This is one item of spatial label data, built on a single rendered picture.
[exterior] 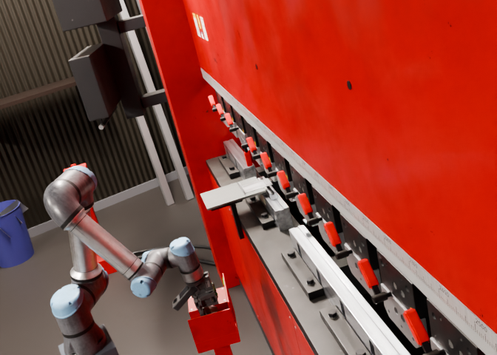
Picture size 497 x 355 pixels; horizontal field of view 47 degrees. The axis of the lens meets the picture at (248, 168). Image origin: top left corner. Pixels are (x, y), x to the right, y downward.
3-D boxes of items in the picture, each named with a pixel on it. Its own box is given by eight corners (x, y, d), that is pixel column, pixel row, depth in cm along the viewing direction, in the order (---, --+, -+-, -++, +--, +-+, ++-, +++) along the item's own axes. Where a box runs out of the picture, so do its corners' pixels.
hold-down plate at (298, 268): (282, 259, 215) (280, 251, 214) (296, 254, 216) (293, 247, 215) (309, 300, 187) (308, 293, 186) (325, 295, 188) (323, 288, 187)
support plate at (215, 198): (200, 195, 258) (200, 193, 258) (255, 178, 262) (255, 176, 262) (207, 211, 241) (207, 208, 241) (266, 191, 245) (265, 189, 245)
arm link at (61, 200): (41, 188, 178) (160, 288, 185) (58, 173, 188) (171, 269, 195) (23, 210, 183) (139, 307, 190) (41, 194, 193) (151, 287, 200)
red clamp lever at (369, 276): (356, 260, 122) (376, 302, 118) (373, 254, 123) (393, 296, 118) (354, 263, 124) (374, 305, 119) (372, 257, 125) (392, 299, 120)
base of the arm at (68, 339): (69, 367, 201) (60, 345, 197) (62, 345, 214) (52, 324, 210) (111, 346, 206) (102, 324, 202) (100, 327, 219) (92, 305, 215)
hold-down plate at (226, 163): (219, 162, 326) (217, 157, 325) (228, 159, 327) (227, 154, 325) (230, 179, 298) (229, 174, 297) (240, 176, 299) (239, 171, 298)
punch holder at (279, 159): (279, 188, 201) (269, 145, 194) (302, 181, 202) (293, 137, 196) (293, 204, 187) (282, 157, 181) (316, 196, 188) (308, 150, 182)
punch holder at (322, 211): (320, 237, 164) (309, 185, 158) (347, 227, 165) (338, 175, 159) (341, 260, 150) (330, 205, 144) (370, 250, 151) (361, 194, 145)
